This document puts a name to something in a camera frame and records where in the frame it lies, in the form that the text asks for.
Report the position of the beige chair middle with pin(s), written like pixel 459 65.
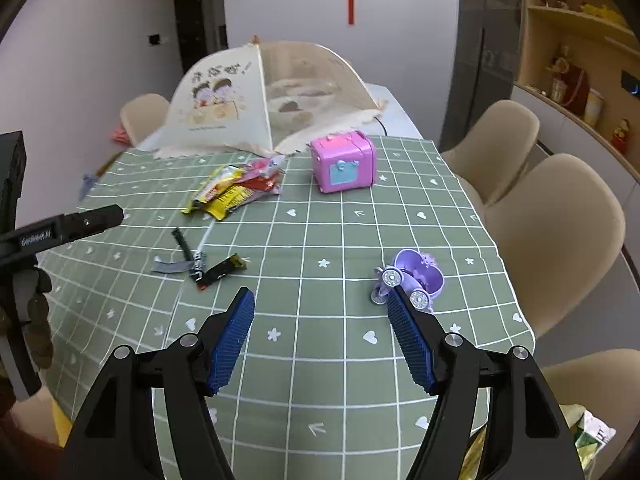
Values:
pixel 558 233

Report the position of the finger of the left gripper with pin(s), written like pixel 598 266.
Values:
pixel 29 241

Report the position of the wooden wall shelf unit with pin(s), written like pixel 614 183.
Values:
pixel 593 36

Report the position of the pink toy box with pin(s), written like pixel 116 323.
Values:
pixel 344 161

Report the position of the beige chair left far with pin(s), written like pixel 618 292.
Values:
pixel 143 115

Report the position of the red gift box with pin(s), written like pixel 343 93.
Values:
pixel 569 83

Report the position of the left hand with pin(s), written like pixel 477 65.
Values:
pixel 22 455

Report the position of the green checked tablecloth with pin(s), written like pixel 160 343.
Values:
pixel 321 389

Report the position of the black scissors keys bundle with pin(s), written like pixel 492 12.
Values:
pixel 195 264

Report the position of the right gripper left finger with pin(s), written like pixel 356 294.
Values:
pixel 113 436

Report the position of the purple toy stroller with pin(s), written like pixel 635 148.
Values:
pixel 417 273

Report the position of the yellow green trash bag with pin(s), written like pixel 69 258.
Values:
pixel 589 435

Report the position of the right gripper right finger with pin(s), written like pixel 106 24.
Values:
pixel 526 437

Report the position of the beige mesh food cover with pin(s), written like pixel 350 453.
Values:
pixel 264 98

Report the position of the yellow snack wrapper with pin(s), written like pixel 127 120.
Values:
pixel 220 193

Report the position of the red snack wrapper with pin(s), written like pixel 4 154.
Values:
pixel 263 175

